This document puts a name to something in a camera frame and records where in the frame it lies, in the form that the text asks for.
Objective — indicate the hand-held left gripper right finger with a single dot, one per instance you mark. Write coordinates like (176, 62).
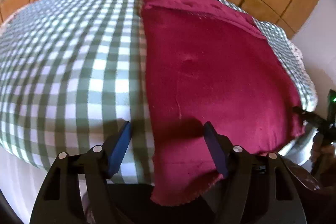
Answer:
(214, 145)

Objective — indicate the green checked bed sheet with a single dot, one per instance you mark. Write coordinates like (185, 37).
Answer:
(65, 69)

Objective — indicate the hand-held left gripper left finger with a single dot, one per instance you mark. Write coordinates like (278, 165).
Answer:
(122, 145)

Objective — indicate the dark red garment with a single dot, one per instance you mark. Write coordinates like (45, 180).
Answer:
(215, 69)

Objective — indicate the white mattress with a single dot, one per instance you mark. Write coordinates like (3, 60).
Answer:
(18, 182)

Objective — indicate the person's right hand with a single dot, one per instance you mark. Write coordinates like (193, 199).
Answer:
(328, 154)

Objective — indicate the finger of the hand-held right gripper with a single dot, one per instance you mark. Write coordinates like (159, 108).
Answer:
(308, 116)

